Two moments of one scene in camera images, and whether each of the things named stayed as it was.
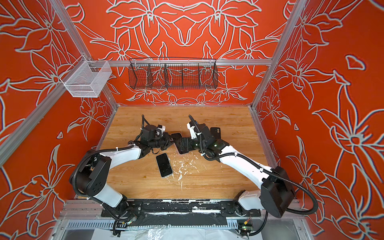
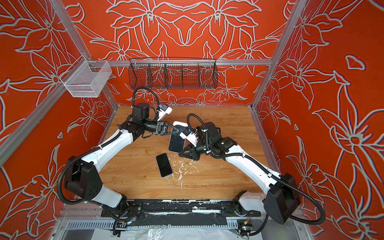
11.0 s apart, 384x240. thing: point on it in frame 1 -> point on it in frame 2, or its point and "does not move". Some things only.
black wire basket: [173, 73] does not move
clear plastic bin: [86, 79] does not move
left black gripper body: [163, 142] -> [152, 126]
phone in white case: [164, 165] does not move
